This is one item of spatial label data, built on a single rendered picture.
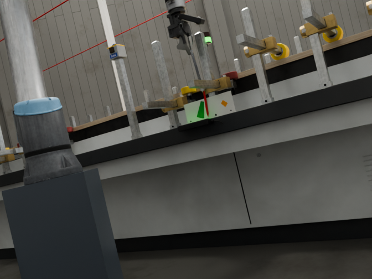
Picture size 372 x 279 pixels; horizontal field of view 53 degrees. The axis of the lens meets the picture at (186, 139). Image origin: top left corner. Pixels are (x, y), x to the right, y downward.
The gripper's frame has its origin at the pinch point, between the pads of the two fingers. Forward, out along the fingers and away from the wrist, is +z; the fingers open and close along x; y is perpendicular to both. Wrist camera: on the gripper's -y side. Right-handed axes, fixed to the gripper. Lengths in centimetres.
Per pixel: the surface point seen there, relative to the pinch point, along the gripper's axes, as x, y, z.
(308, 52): -26, -46, 13
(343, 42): -26, -61, 13
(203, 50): -6.0, -3.7, 0.1
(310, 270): 6, -34, 101
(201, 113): -5.2, 4.1, 28.4
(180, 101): -5.3, 14.1, 19.9
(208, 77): -6.0, -3.5, 12.8
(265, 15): -462, 89, -132
